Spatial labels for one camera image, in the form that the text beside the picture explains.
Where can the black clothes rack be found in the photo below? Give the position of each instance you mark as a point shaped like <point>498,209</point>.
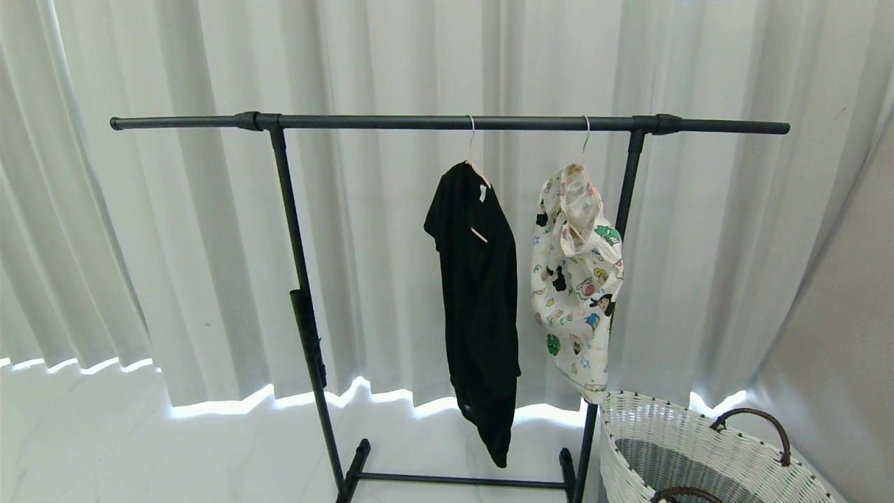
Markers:
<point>419,123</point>

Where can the cream printed garment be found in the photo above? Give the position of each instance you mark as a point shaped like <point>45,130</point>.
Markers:
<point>576,293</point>

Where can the white curtain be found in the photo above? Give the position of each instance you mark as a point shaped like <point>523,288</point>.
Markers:
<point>209,244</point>

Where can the white laundry basket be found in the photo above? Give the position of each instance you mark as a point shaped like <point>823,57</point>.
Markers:
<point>663,454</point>

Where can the pink clothes hanger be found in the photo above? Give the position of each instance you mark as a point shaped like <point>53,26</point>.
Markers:
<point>475,164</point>
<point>585,136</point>

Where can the black garment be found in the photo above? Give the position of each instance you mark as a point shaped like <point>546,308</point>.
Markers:
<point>482,314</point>

